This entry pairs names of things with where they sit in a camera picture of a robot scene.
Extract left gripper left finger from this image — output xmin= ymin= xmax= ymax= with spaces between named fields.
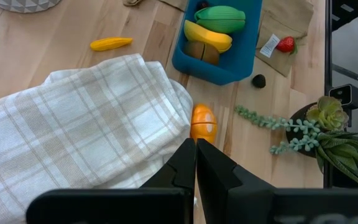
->
xmin=140 ymin=138 xmax=196 ymax=224

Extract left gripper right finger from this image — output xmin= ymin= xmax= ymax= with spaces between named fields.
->
xmin=196 ymin=138 xmax=276 ymax=224

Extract orange toy fruit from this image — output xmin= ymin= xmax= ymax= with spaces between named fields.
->
xmin=190 ymin=103 xmax=218 ymax=144

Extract black toy blackberry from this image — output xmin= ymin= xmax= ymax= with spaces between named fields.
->
xmin=252 ymin=73 xmax=267 ymax=89

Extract brown toy kiwi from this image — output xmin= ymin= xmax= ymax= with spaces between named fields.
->
xmin=183 ymin=40 xmax=221 ymax=66

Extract yellow toy banana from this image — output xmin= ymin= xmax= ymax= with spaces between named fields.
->
xmin=183 ymin=19 xmax=233 ymax=54

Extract green ribbed toy vegetable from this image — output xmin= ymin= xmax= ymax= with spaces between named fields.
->
xmin=193 ymin=5 xmax=247 ymax=34

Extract red toy strawberry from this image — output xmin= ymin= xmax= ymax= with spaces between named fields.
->
xmin=275 ymin=35 xmax=298 ymax=56

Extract blue tupperware container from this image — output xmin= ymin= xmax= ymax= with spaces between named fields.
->
xmin=172 ymin=0 xmax=264 ymax=86

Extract white plaid dish towel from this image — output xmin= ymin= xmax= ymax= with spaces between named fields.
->
xmin=0 ymin=53 xmax=195 ymax=224

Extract succulents in black pot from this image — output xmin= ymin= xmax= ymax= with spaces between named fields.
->
xmin=234 ymin=95 xmax=358 ymax=187

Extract small yellow toy pepper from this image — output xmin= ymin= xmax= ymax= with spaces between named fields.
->
xmin=89 ymin=37 xmax=134 ymax=52

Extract white cloth care label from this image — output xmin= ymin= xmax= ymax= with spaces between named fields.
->
xmin=259 ymin=34 xmax=281 ymax=58

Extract small black webcam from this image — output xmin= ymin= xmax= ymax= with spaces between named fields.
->
xmin=328 ymin=83 xmax=358 ymax=110

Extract olive tan cloth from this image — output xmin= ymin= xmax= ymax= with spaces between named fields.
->
xmin=122 ymin=0 xmax=315 ymax=78

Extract succulent in white patterned pot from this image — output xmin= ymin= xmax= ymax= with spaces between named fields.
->
xmin=0 ymin=0 xmax=63 ymax=14

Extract black metal rig frame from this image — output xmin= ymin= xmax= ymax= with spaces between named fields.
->
xmin=323 ymin=0 xmax=358 ymax=189

